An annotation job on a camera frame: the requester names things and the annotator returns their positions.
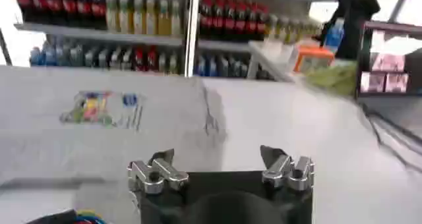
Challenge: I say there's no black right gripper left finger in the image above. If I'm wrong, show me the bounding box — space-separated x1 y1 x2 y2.
127 148 190 195

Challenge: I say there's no dark rack with pink boxes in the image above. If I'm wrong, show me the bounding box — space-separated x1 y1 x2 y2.
355 20 422 98

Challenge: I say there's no coloured cable bundle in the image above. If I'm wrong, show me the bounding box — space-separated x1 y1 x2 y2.
74 209 107 224

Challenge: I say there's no white shelf with drink bottles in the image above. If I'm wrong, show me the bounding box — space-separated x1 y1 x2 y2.
12 0 337 78

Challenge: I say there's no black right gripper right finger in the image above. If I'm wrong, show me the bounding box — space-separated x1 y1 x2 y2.
259 144 315 192

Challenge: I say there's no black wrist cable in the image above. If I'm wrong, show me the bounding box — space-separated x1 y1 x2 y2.
25 209 78 224

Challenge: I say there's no white shirt with colourful print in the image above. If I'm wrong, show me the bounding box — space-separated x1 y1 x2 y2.
0 65 402 224

